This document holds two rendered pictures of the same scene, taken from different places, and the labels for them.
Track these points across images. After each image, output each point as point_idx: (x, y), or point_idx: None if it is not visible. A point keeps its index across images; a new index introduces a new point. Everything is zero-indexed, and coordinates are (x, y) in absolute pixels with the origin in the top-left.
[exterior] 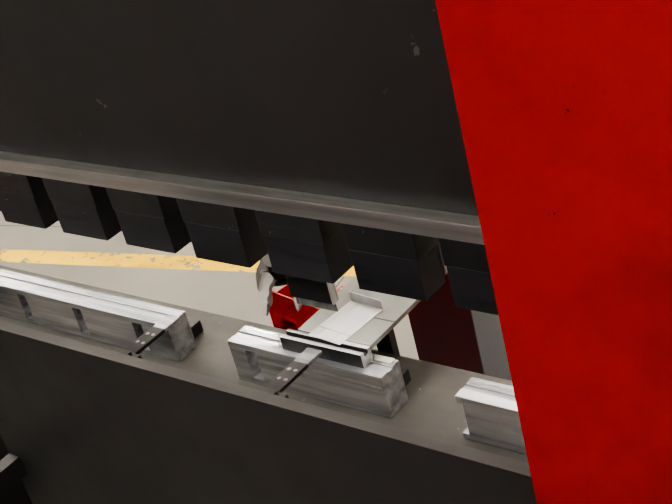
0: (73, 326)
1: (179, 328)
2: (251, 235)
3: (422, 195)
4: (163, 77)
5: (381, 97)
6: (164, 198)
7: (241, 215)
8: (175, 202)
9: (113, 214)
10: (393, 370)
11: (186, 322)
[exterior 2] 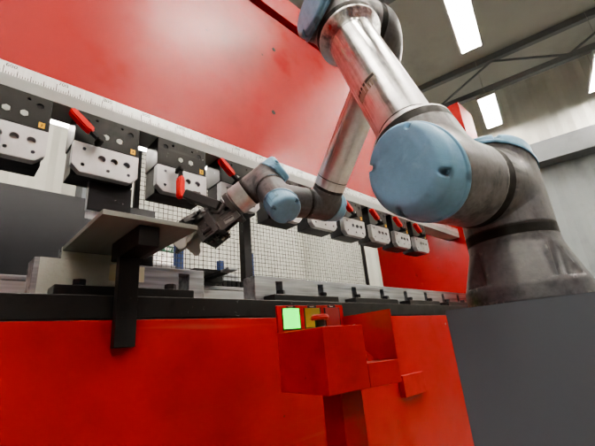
0: None
1: (249, 285)
2: (149, 179)
3: None
4: None
5: None
6: (208, 178)
7: (147, 164)
8: (212, 181)
9: (263, 209)
10: (31, 263)
11: (253, 283)
